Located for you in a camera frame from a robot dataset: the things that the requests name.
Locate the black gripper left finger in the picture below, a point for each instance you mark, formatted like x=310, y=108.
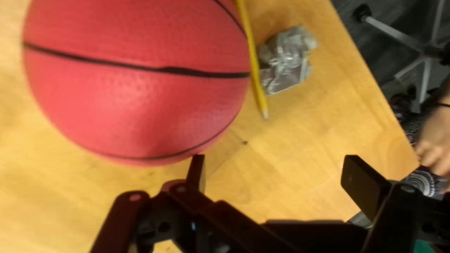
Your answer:
x=154, y=219

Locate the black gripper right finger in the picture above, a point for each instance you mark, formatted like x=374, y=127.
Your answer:
x=397, y=215

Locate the pink mini basketball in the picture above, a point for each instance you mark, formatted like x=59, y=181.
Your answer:
x=135, y=78

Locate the crumpled silver foil ball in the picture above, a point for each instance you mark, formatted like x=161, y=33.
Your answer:
x=284, y=60

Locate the operator bare hand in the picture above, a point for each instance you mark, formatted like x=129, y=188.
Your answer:
x=437, y=140

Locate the office chair star base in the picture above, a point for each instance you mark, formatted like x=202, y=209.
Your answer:
x=412, y=43

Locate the yellow pencil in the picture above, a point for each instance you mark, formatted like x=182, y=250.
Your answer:
x=253, y=56

